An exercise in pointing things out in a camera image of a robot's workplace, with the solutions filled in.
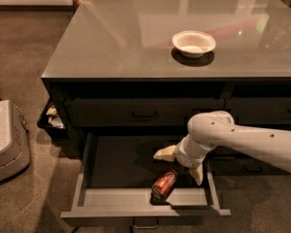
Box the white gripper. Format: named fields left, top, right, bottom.
left=153, top=135, right=213, bottom=185

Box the red coke can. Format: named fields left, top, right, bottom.
left=151, top=169, right=178, bottom=200

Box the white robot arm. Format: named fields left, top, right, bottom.
left=153, top=111, right=291, bottom=185

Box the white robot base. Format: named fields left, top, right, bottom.
left=0, top=96, right=30, bottom=182

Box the dark right middle drawer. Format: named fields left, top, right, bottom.
left=209, top=147, right=244, bottom=157

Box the dark drawer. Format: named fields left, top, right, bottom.
left=226, top=97, right=291, bottom=124
left=209, top=147, right=244, bottom=157
left=64, top=98, right=224, bottom=127
left=210, top=158, right=288, bottom=176

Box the dark right bottom drawer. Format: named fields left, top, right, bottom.
left=210, top=158, right=288, bottom=176

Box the open grey middle drawer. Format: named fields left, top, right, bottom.
left=61, top=134, right=231, bottom=229

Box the dark right top drawer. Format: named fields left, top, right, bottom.
left=226, top=97, right=291, bottom=124

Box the dark grey counter cabinet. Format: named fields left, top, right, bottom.
left=41, top=0, right=291, bottom=177

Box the white paper bowl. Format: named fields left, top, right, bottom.
left=172, top=30, right=216, bottom=58

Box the black bin with trash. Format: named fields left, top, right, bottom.
left=37, top=100, right=68, bottom=139

